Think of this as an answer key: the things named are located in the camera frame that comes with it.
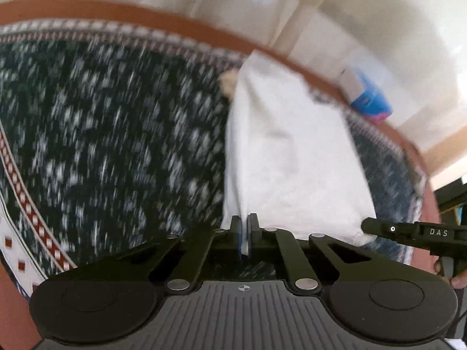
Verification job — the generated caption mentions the yellow white pink-trimmed garment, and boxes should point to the yellow white pink-trimmed garment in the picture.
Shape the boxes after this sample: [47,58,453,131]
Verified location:
[222,51,375,246]

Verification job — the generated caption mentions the operator right hand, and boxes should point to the operator right hand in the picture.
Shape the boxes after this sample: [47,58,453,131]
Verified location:
[434,257,467,289]

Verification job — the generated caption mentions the blue white tissue pack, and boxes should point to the blue white tissue pack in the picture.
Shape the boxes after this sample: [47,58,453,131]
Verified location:
[337,68,393,123]

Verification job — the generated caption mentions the dark patterned blanket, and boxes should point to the dark patterned blanket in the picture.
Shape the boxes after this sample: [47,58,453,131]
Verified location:
[0,17,428,298]

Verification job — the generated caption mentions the cream white curtain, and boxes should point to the cream white curtain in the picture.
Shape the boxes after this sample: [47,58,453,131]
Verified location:
[10,0,467,179]

